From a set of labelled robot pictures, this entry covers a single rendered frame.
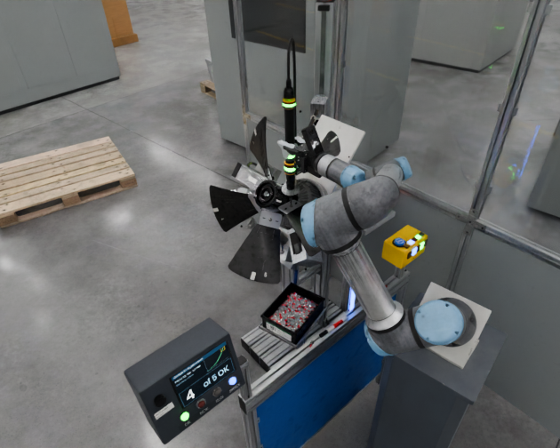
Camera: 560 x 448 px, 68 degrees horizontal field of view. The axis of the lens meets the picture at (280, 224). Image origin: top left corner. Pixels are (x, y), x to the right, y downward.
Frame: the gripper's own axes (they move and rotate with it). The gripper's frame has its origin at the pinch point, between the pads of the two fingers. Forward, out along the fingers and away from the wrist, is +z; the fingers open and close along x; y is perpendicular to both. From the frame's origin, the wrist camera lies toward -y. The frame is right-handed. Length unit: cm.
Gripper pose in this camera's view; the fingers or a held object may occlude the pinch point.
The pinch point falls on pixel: (284, 139)
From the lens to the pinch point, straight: 154.3
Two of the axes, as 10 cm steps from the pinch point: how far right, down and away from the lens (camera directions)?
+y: 0.3, 7.9, 6.2
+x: 7.6, -4.2, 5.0
